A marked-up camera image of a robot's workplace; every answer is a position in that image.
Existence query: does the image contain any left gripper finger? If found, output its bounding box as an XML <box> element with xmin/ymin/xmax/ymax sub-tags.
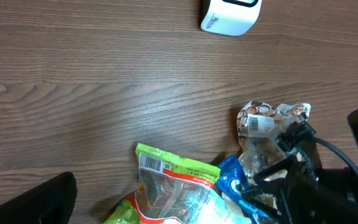
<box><xmin>0</xmin><ymin>172</ymin><xmax>78</xmax><ymax>224</ymax></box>

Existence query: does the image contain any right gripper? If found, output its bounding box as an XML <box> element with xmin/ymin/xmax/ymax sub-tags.
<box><xmin>241</xmin><ymin>157</ymin><xmax>358</xmax><ymax>224</ymax></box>

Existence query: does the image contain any blue oreo packet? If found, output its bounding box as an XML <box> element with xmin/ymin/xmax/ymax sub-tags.
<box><xmin>216</xmin><ymin>154</ymin><xmax>269</xmax><ymax>223</ymax></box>

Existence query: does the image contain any teal snack packet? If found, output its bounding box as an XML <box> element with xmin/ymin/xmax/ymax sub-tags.
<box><xmin>191</xmin><ymin>190</ymin><xmax>252</xmax><ymax>224</ymax></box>

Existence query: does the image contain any beige cookie bag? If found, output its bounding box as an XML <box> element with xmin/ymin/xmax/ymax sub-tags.
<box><xmin>236</xmin><ymin>101</ymin><xmax>311</xmax><ymax>223</ymax></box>

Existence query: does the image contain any green snack bag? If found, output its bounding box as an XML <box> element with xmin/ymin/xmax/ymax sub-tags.
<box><xmin>105</xmin><ymin>143</ymin><xmax>221</xmax><ymax>223</ymax></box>

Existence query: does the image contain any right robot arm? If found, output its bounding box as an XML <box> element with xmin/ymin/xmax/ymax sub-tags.
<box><xmin>242</xmin><ymin>110</ymin><xmax>358</xmax><ymax>223</ymax></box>

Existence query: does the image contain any white barcode scanner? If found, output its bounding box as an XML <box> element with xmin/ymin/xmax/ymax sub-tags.
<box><xmin>200</xmin><ymin>0</ymin><xmax>262</xmax><ymax>36</ymax></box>

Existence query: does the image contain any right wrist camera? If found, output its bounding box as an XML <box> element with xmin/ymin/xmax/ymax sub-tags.
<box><xmin>275</xmin><ymin>119</ymin><xmax>318</xmax><ymax>181</ymax></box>

